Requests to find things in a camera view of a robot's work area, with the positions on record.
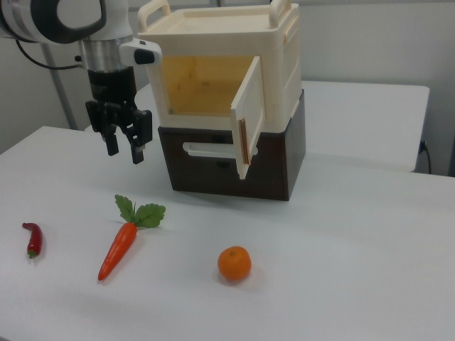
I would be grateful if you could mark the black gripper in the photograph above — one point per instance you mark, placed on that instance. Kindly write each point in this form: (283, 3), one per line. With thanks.
(112, 83)

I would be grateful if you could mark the cream cabinet door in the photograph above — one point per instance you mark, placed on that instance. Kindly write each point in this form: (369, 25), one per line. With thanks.
(250, 106)

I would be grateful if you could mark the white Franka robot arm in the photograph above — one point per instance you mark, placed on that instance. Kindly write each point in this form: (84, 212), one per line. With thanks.
(53, 17)

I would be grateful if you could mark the cream plastic cabinet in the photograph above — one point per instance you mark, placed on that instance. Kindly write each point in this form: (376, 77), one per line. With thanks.
(227, 42)

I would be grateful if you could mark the grey metal pole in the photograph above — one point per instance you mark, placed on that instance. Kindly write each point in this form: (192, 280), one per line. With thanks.
(64, 96)

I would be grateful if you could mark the orange carrot with green leaves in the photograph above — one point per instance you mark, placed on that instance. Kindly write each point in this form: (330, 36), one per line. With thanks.
(119, 248)

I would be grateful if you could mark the red chili pepper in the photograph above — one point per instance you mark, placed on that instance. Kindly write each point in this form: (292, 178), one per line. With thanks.
(35, 239)

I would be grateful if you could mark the dark brown drawer box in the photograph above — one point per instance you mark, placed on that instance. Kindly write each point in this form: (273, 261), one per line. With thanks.
(281, 156)

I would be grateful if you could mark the orange mandarin fruit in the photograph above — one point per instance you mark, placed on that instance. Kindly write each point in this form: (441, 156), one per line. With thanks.
(234, 263)

